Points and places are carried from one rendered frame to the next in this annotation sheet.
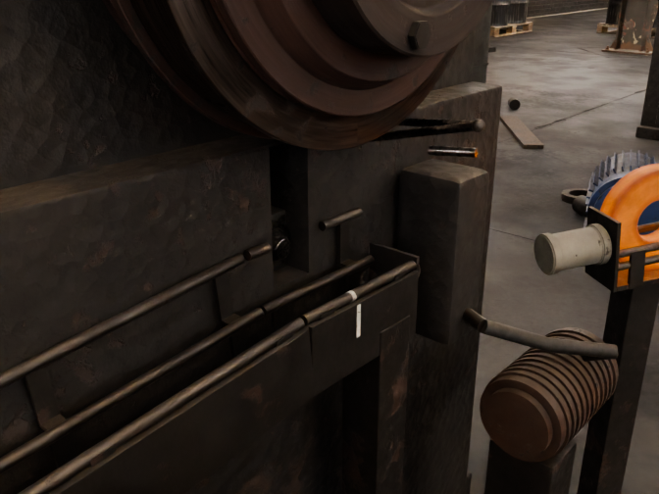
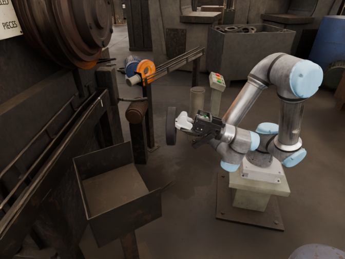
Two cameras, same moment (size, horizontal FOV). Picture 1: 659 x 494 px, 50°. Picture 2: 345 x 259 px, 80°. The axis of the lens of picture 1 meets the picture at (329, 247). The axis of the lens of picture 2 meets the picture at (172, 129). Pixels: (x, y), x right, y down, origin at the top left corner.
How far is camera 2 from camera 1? 0.45 m
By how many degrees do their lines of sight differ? 34
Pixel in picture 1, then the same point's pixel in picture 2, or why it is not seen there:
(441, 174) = (105, 70)
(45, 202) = (38, 91)
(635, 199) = (142, 67)
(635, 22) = (118, 15)
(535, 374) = (134, 106)
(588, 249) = (136, 79)
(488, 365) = not seen: hidden behind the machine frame
